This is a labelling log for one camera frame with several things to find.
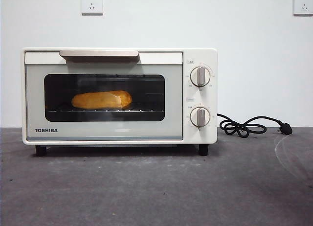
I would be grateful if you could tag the yellow corn cob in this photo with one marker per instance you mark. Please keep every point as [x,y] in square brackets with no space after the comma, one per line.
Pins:
[100,100]

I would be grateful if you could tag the cream oven knob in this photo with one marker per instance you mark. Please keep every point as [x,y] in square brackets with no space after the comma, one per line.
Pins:
[200,117]
[200,76]

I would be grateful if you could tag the cream Toshiba toaster oven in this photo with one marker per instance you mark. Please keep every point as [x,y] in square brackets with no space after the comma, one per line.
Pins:
[212,101]

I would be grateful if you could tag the white wall socket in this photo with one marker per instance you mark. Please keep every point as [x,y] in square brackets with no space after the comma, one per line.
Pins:
[303,4]
[92,3]

